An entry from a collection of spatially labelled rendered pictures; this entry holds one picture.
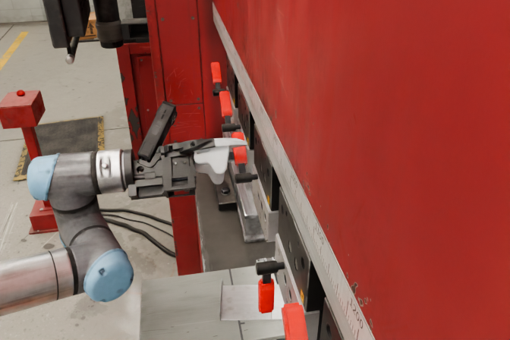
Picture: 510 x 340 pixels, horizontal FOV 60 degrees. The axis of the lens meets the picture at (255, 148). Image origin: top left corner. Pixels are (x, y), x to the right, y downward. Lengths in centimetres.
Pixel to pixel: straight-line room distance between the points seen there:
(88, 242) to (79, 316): 158
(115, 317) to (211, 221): 108
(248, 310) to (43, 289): 38
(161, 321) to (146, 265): 158
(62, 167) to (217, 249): 56
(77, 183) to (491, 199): 66
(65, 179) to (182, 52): 84
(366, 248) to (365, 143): 8
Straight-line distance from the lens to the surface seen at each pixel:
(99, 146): 359
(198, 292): 94
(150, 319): 91
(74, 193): 79
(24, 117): 247
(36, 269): 72
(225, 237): 124
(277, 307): 90
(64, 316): 235
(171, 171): 75
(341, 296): 42
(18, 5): 775
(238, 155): 79
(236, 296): 92
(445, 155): 24
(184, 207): 181
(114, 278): 72
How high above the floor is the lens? 169
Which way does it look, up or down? 30 degrees down
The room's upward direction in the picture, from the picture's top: straight up
